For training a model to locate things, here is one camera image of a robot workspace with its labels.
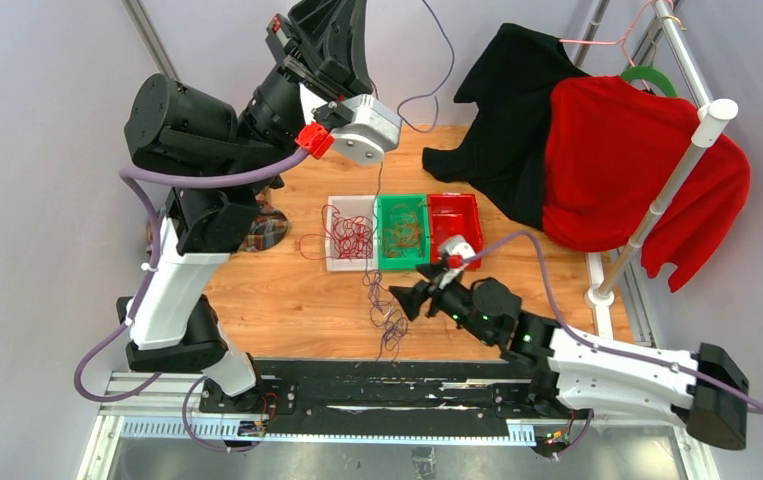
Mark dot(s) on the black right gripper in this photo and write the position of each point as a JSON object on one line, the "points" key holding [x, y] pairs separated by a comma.
{"points": [[411, 298]]}

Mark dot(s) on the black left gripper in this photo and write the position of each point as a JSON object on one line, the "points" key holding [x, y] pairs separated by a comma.
{"points": [[321, 46]]}

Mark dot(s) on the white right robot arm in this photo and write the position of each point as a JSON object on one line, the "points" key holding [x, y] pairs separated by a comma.
{"points": [[569, 369]]}

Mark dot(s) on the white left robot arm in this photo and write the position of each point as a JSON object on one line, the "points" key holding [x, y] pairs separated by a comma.
{"points": [[214, 161]]}

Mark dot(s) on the red plastic bin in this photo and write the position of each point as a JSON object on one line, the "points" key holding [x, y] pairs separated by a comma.
{"points": [[453, 214]]}

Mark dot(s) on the green plastic bin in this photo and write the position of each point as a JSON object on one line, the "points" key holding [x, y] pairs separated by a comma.
{"points": [[402, 234]]}

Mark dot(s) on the clear plastic bin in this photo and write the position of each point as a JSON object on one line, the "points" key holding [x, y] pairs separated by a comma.
{"points": [[350, 233]]}

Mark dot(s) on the black t-shirt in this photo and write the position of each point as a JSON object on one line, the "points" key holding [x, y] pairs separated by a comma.
{"points": [[502, 155]]}

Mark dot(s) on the plaid cloth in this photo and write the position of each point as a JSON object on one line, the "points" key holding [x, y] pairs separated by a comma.
{"points": [[269, 228]]}

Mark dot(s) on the red sweater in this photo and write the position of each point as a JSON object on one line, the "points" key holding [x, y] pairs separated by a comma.
{"points": [[610, 150]]}

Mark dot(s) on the green clothes hanger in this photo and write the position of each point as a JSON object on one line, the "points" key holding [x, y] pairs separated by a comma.
{"points": [[652, 76]]}

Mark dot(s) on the white clothes rack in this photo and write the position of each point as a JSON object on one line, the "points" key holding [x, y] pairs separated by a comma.
{"points": [[714, 116]]}

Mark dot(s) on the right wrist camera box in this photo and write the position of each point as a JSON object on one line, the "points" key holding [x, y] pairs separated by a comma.
{"points": [[455, 253]]}

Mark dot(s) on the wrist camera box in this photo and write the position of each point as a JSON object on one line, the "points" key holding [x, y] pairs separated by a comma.
{"points": [[455, 253], [363, 129]]}

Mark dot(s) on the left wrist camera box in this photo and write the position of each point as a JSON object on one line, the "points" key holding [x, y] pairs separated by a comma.
{"points": [[363, 129]]}

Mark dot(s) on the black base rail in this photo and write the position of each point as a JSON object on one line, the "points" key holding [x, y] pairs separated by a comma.
{"points": [[428, 401]]}

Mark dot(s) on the pink wire hanger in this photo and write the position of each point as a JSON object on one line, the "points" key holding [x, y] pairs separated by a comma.
{"points": [[588, 40]]}

